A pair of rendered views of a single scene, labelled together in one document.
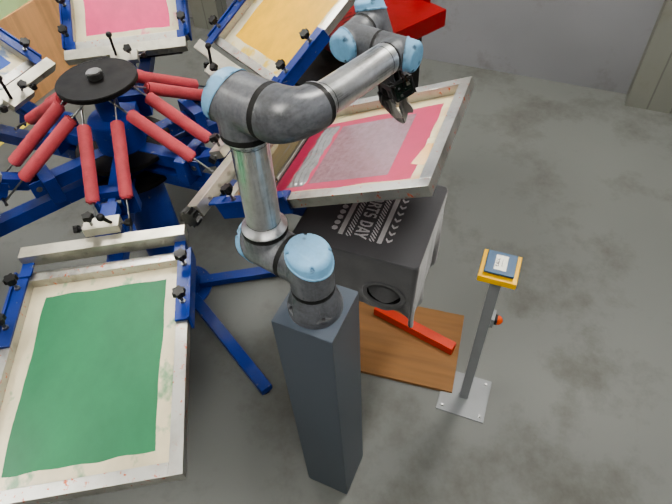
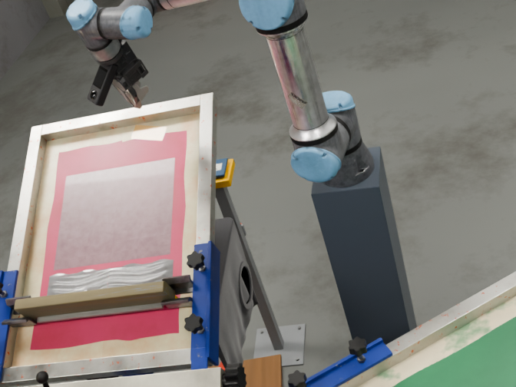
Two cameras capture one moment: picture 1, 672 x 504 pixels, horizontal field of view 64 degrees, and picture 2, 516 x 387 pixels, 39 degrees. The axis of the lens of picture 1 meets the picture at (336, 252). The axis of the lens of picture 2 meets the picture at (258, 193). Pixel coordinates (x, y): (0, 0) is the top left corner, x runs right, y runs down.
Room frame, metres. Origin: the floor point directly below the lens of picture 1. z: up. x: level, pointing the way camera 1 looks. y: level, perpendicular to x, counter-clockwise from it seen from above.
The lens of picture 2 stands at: (1.32, 1.62, 2.37)
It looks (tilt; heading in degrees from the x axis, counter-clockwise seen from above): 36 degrees down; 263
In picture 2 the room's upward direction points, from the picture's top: 19 degrees counter-clockwise
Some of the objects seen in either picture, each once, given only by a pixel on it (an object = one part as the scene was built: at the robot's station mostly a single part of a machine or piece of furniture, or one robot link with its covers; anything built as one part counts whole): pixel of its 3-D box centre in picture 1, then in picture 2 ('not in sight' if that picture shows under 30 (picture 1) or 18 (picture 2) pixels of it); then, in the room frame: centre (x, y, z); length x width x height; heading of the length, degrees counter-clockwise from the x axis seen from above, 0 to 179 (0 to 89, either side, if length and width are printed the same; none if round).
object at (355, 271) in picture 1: (354, 275); (227, 312); (1.31, -0.06, 0.77); 0.46 x 0.09 x 0.36; 66
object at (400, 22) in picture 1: (372, 22); not in sight; (2.76, -0.28, 1.06); 0.61 x 0.46 x 0.12; 126
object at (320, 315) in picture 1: (314, 294); (342, 154); (0.87, 0.07, 1.25); 0.15 x 0.15 x 0.10
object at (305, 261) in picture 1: (308, 265); (332, 120); (0.87, 0.07, 1.37); 0.13 x 0.12 x 0.14; 52
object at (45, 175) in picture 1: (125, 147); not in sight; (1.93, 0.87, 0.99); 0.82 x 0.79 x 0.12; 66
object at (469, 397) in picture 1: (479, 340); (249, 267); (1.16, -0.56, 0.48); 0.22 x 0.22 x 0.96; 66
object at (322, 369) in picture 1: (328, 405); (382, 319); (0.87, 0.07, 0.60); 0.18 x 0.18 x 1.20; 63
